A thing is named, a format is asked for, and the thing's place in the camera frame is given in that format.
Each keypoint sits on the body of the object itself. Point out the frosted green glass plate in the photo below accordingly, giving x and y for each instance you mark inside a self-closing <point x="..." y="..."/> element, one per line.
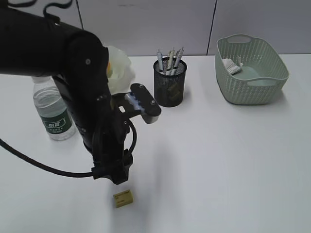
<point x="121" y="74"/>

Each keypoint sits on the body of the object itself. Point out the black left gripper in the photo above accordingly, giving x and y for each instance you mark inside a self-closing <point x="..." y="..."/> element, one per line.
<point x="116" y="171"/>

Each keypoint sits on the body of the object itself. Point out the blue grip clear pen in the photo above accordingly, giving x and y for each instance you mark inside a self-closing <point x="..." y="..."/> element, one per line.
<point x="160" y="61"/>

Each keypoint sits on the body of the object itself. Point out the black mesh pen holder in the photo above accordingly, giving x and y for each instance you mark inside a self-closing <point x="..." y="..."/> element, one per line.
<point x="165" y="81"/>

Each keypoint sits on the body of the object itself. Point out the yellow eraser front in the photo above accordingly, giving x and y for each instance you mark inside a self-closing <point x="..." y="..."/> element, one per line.
<point x="123" y="198"/>

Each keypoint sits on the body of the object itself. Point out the waste paper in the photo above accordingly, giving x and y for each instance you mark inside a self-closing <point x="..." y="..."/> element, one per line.
<point x="231" y="67"/>

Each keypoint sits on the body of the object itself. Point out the pale green woven basket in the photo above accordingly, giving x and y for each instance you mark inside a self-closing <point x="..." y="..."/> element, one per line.
<point x="263" y="73"/>

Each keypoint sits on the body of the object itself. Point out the clear bottle green label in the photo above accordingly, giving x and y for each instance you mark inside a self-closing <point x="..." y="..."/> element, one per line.
<point x="52" y="110"/>

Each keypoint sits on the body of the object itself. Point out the grey grip black-clip pen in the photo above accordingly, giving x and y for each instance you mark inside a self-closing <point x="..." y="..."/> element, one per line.
<point x="177" y="60"/>

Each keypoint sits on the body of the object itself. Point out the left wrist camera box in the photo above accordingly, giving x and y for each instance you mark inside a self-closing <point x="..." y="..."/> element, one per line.
<point x="138" y="101"/>

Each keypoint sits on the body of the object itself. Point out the beige grip white pen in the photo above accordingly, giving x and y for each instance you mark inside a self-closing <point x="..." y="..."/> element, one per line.
<point x="170" y="61"/>

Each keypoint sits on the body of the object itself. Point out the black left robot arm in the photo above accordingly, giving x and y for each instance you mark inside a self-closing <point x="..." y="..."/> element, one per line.
<point x="77" y="61"/>

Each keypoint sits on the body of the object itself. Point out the yellow eraser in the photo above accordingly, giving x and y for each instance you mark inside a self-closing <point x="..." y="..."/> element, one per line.
<point x="123" y="198"/>
<point x="161" y="93"/>
<point x="174" y="92"/>

